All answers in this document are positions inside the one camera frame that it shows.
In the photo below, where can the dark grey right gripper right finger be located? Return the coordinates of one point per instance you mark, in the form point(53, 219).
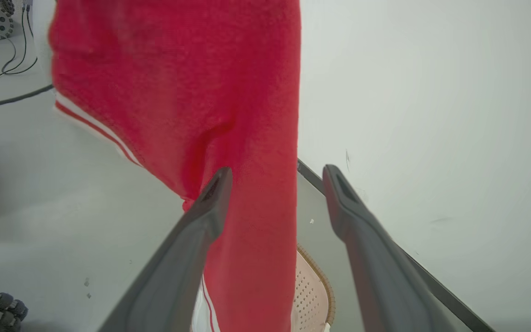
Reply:
point(385, 286)

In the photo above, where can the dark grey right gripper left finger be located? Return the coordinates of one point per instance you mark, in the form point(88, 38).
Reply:
point(168, 276)

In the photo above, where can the red garment with white stripes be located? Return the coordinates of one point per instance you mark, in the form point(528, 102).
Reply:
point(178, 69)

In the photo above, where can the cream laundry basket brown rim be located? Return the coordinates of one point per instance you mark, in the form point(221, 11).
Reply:
point(309, 295)

